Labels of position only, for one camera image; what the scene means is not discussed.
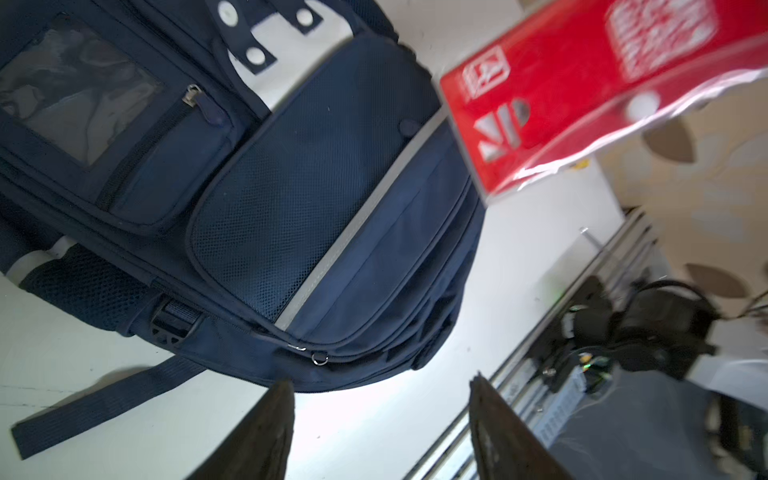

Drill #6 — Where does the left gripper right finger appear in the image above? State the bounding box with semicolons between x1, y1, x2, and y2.
468;374;571;480

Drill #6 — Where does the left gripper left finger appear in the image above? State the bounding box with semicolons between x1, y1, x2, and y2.
189;380;295;479

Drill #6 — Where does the navy blue student backpack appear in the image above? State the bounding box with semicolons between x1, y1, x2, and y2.
1;1;485;459

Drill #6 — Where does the red booklet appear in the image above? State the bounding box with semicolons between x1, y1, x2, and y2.
438;1;767;201

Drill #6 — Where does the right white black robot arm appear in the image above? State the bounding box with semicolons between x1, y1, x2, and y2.
557;279;767;479

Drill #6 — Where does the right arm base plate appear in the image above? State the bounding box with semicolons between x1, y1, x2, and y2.
541;305;613;394

